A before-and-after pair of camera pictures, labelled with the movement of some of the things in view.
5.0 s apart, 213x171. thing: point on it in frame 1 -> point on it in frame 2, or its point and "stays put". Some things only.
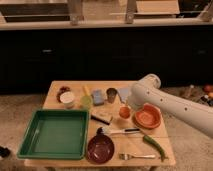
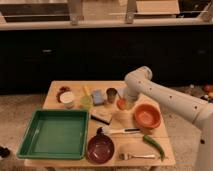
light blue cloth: x=124 y=93 stays put
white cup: x=68 y=99 stays put
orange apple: x=124 y=112 -> x=121 y=103
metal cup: x=111 y=93 stays put
